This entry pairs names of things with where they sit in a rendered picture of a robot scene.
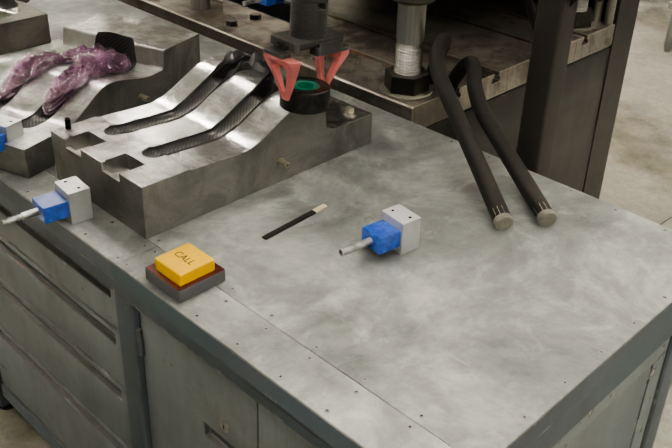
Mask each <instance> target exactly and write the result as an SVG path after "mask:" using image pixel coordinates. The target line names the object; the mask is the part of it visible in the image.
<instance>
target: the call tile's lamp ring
mask: <svg viewBox="0 0 672 448"><path fill-rule="evenodd" d="M214 263H215V262H214ZM153 267H155V263H153V264H151V265H149V266H147V267H146V268H147V269H148V270H150V271H151V272H152V273H154V274H155V275H157V276H158V277H159V278H161V279H162V280H164V281H165V282H166V283H168V284H169V285H171V286H172V287H173V288H175V289H176V290H178V291H181V290H183V289H186V288H188V287H190V286H192V285H194V284H196V283H198V282H200V281H202V280H204V279H206V278H208V277H210V276H212V275H214V274H216V273H218V272H220V271H222V270H224V268H222V267H221V266H219V265H218V264H216V263H215V268H217V269H216V270H214V271H212V272H210V273H208V274H205V275H203V276H201V277H199V278H197V279H195V280H193V281H191V282H189V283H187V284H185V285H183V286H181V287H180V286H178V285H177V284H175V283H174V282H173V281H171V280H170V279H168V278H167V277H166V276H164V275H163V274H161V273H160V272H159V271H157V270H156V269H154V268H153Z"/></svg>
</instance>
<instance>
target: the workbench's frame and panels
mask: <svg viewBox="0 0 672 448"><path fill-rule="evenodd" d="M31 209H33V204H32V203H30V202H29V201H27V200H26V199H25V198H23V197H22V196H21V195H19V194H18V193H17V192H15V191H14V190H13V189H11V188H10V187H9V186H7V185H6V184H5V183H3V182H2V181H1V180H0V409H2V410H9V409H12V408H15V409H16V410H17V411H18V412H19V413H20V414H21V415H22V416H23V417H24V418H25V419H26V420H27V421H28V422H29V423H30V424H31V426H32V427H33V428H34V429H35V430H36V431H37V432H38V433H39V434H40V435H41V436H42V437H43V438H44V439H45V440H46V441H47V442H48V443H49V444H50V445H51V446H52V447H53V448H361V447H359V446H358V445H357V444H355V443H354V442H353V441H351V440H350V439H349V438H347V437H346V436H345V435H343V434H342V433H341V432H339V431H338V430H336V429H335V428H334V427H332V426H331V425H330V424H328V423H327V422H326V421H324V420H323V419H322V418H320V417H319V416H318V415H316V414H315V413H314V412H312V411H311V410H309V409H308V408H307V407H305V406H304V405H303V404H301V403H300V402H299V401H297V400H296V399H295V398H293V397H292V396H291V395H289V394H288V393H287V392H285V391H284V390H282V389H281V388H280V387H278V386H277V385H276V384H274V383H273V382H272V381H270V380H269V379H268V378H266V377H265V376H264V375H262V374H261V373H260V372H258V371H257V370H256V369H254V368H253V367H251V366H250V365H249V364H247V363H246V362H245V361H243V360H242V359H241V358H239V357H238V356H237V355H235V354H234V353H233V352H231V351H230V350H229V349H227V348H226V347H224V346H223V345H222V344H220V343H219V342H218V341H216V340H215V339H214V338H212V337H211V336H210V335H208V334H207V333H206V332H204V331H203V330H202V329H200V328H199V327H197V326H196V325H195V324H193V323H192V322H191V321H189V320H188V319H187V318H185V317H184V316H183V315H181V314H180V313H179V312H177V311H176V310H175V309H173V308H172V307H171V306H169V305H168V304H166V303H165V302H164V301H162V300H161V299H160V298H158V297H157V296H156V295H154V294H153V293H152V292H150V291H149V290H148V289H146V288H145V287H144V286H142V285H141V284H139V283H138V282H137V281H135V280H134V279H133V278H131V277H130V276H129V275H127V274H126V273H125V272H123V271H122V270H121V269H119V268H118V267H117V266H115V265H114V264H112V263H111V262H110V261H108V260H107V259H106V258H104V257H103V256H102V255H100V254H99V253H98V252H96V251H95V250H94V249H92V248H91V247H90V246H88V245H87V244H86V243H84V242H83V241H81V240H80V239H79V238H77V237H76V236H75V235H73V234H72V233H71V232H69V231H68V230H67V229H65V228H64V227H63V226H61V225H60V224H59V223H57V222H56V221H54V222H51V223H48V224H45V223H44V222H43V221H42V220H41V219H39V218H38V217H37V216H35V217H32V218H29V219H26V220H22V219H21V220H20V221H16V222H12V224H8V225H3V224H2V220H3V219H4V218H6V219H7V218H8V217H12V216H13V215H14V216H15V215H17V214H18V215H20V213H21V212H24V211H28V210H31ZM671 381H672V303H671V304H670V305H669V306H668V307H667V308H665V309H664V310H663V311H662V312H661V313H660V314H659V315H657V316H656V317H655V318H654V319H653V320H652V321H651V322H650V323H648V324H647V325H646V326H645V327H644V328H643V329H642V330H640V331H639V332H638V333H637V334H636V335H635V336H634V337H633V338H631V339H630V340H629V341H628V342H627V343H626V344H625V345H623V346H622V347H621V348H620V349H619V350H618V351H617V352H616V353H614V354H613V355H612V356H611V357H610V358H609V359H608V360H606V361H605V362H604V363H603V364H602V365H601V366H600V367H599V368H597V369H596V370H595V371H594V372H593V373H592V374H591V375H589V376H588V377H587V378H586V379H585V380H584V381H583V382H582V383H580V384H579V385H578V386H577V387H576V388H575V389H574V390H572V391H571V392H570V393H569V394H568V395H567V396H566V397H565V398H563V399H562V400H561V401H560V402H559V403H558V404H557V405H555V406H554V407H553V408H552V409H551V410H550V411H549V412H548V413H546V414H545V415H544V416H543V417H542V418H541V419H540V420H538V421H537V422H536V423H535V424H534V425H533V426H532V427H531V428H529V429H528V430H527V431H526V432H525V433H524V434H523V435H521V436H520V437H519V438H518V439H517V440H516V441H515V442H514V443H512V444H511V445H510V446H509V447H508V448H653V444H654V441H655V437H656V434H657V430H658V427H659V423H660V420H661V416H662V413H663V409H664V406H665V402H666V399H667V395H668V392H669V388H670V385H671Z"/></svg>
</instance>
